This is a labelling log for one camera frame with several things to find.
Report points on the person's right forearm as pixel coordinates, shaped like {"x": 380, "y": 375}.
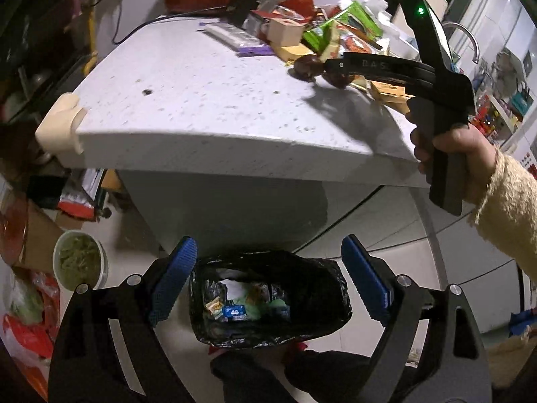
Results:
{"x": 512, "y": 214}

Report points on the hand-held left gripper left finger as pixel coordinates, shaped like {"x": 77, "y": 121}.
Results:
{"x": 172, "y": 281}

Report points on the brown chestnut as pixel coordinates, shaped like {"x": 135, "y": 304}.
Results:
{"x": 308, "y": 67}

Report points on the yellow round lid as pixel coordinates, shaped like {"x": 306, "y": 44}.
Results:
{"x": 293, "y": 52}

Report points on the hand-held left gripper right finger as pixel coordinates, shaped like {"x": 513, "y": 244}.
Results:
{"x": 365, "y": 281}

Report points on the person's right hand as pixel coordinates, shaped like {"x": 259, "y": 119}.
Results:
{"x": 470, "y": 155}

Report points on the red plastic bag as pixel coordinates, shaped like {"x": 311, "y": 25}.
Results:
{"x": 29, "y": 331}

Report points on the cardboard box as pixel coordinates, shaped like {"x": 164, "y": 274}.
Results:
{"x": 37, "y": 235}

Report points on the red instant noodle cup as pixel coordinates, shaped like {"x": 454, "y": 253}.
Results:
{"x": 295, "y": 2}

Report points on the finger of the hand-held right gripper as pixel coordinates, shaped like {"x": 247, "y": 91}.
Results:
{"x": 373, "y": 67}

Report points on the metal faucet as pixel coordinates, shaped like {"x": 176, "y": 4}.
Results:
{"x": 465, "y": 35}

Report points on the green snack packet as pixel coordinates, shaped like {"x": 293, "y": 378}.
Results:
{"x": 356, "y": 21}

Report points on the purple packet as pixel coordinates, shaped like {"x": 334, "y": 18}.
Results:
{"x": 256, "y": 50}

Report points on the trash bin with black bag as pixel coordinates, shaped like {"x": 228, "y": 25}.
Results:
{"x": 302, "y": 294}

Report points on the white flat packet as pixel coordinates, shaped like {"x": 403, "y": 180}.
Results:
{"x": 230, "y": 35}

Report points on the beige table corner guard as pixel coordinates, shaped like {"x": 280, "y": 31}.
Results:
{"x": 61, "y": 126}

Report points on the beige wooden box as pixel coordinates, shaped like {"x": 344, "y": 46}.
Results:
{"x": 285, "y": 31}

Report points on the yellow flat packet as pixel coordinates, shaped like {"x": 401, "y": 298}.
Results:
{"x": 390, "y": 94}

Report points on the white shelf with bottles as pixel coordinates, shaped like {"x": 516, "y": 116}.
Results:
{"x": 507, "y": 105}

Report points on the white bowl with greens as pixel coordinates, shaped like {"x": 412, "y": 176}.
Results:
{"x": 79, "y": 260}

